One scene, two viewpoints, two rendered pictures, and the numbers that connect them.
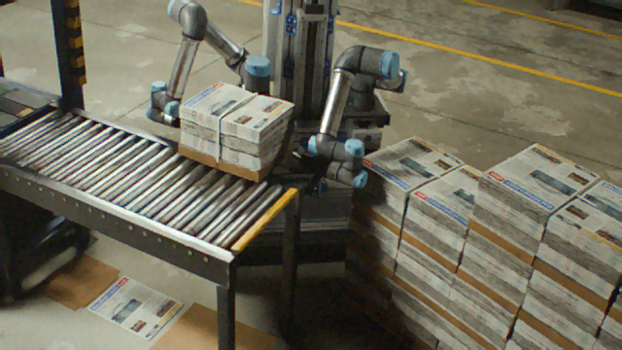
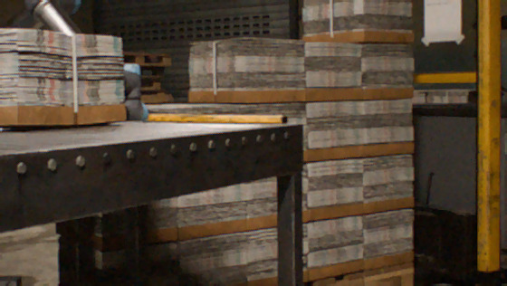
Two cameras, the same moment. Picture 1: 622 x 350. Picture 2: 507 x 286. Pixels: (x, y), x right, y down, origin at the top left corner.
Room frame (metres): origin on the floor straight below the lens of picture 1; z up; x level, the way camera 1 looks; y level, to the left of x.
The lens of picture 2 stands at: (1.53, 2.26, 0.90)
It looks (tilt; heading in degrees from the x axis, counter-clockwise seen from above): 3 degrees down; 280
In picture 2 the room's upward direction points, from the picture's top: 1 degrees counter-clockwise
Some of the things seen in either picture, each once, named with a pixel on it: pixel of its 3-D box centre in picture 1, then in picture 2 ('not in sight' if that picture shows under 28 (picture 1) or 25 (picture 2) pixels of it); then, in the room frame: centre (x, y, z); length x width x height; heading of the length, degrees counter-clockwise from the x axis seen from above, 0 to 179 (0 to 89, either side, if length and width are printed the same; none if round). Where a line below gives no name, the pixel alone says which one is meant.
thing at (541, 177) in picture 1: (543, 175); (245, 42); (1.96, -0.80, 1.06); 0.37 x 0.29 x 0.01; 134
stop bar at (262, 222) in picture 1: (266, 219); (214, 119); (1.91, 0.16, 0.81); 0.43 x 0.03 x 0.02; 156
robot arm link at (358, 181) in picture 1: (352, 176); (129, 113); (2.24, -0.15, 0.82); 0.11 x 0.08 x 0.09; 67
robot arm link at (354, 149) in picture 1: (349, 154); (126, 81); (2.24, -0.13, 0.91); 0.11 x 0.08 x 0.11; 74
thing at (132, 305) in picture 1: (135, 306); not in sight; (2.21, 0.79, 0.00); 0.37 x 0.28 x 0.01; 66
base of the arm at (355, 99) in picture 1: (361, 94); not in sight; (2.88, -0.18, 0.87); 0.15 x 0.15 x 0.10
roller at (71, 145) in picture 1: (66, 149); not in sight; (2.32, 1.06, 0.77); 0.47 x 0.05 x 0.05; 156
